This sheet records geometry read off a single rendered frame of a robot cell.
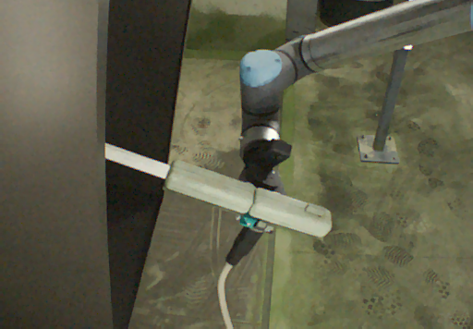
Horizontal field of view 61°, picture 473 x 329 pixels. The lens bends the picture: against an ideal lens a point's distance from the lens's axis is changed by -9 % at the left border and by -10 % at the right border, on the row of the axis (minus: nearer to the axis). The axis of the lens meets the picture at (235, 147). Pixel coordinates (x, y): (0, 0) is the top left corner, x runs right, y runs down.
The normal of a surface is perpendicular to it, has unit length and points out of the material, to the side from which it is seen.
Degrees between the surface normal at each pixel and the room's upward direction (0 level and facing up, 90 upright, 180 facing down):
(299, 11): 90
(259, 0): 90
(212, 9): 90
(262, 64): 6
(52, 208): 90
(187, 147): 0
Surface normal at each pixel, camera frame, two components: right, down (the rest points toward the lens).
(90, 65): -0.10, 0.66
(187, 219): 0.00, -0.75
